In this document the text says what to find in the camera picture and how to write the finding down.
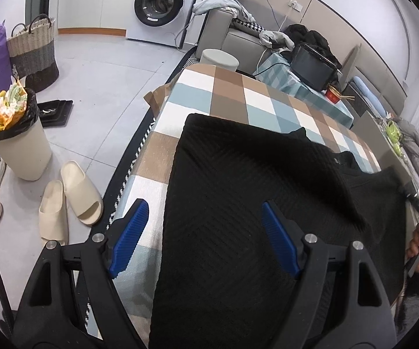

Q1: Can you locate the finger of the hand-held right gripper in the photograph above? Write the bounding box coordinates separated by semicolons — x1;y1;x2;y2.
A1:
399;182;419;214

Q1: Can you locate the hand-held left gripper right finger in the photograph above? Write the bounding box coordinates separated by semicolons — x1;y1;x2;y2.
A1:
261;201;395;349

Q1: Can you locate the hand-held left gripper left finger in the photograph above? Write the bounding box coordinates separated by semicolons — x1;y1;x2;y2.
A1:
11;199;150;349

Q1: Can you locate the black knit sweater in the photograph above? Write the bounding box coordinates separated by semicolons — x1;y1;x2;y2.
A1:
148;113;408;349

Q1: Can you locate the person's right forearm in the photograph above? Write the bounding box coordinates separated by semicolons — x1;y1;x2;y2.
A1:
395;263;419;337

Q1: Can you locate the pile of black clothes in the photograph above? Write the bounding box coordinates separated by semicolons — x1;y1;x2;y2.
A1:
282;24;341;70

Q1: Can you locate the grey jacket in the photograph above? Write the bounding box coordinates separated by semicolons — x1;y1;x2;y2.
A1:
395;116;419;184

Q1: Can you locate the cream slipper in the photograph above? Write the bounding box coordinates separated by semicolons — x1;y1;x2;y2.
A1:
61;161;104;228
38;180;69;247

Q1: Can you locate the grey low cabinet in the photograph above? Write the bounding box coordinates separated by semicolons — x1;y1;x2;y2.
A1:
353;111;419;222

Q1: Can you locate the dark fringed rug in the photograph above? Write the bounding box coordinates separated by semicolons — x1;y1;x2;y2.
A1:
75;45;199;339

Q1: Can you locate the blue pillow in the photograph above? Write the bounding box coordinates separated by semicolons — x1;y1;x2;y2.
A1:
351;76;386;117

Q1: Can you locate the grey padded headboard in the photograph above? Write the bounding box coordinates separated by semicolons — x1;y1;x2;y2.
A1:
340;42;408;117

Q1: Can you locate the red bowl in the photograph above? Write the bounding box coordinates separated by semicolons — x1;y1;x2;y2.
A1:
325;86;343;104

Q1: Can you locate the beige trash bin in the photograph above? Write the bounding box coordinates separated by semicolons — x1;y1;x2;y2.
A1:
0;80;53;181

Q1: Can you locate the black tray mat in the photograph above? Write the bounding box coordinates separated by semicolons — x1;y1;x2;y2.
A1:
37;99;75;128

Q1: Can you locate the checked tablecloth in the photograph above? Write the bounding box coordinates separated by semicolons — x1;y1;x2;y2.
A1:
113;63;382;349

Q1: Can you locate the teal checked side table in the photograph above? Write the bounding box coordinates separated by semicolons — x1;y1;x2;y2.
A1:
253;51;355;129

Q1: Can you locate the black countertop appliance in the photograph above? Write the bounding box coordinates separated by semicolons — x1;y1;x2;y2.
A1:
290;42;338;91

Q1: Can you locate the white round stool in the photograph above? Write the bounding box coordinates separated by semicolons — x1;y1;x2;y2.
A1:
199;48;240;73

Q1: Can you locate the grey sofa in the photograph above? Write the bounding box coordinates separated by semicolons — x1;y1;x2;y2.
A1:
195;0;341;77

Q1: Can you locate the whitish crumpled garment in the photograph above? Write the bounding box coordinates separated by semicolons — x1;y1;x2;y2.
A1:
259;30;295;49

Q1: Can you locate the woven laundry basket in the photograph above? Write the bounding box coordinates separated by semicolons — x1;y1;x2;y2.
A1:
6;14;60;93

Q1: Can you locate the houndstooth cushion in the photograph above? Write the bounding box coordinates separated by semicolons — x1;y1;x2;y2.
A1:
231;18;264;34

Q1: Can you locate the white washing machine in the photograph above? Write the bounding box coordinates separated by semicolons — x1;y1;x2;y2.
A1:
126;0;207;48

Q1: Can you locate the white kitchen base cabinet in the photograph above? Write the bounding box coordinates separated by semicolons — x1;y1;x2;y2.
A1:
57;0;130;37

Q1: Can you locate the light grey cloth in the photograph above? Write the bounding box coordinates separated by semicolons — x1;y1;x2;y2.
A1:
193;0;254;22

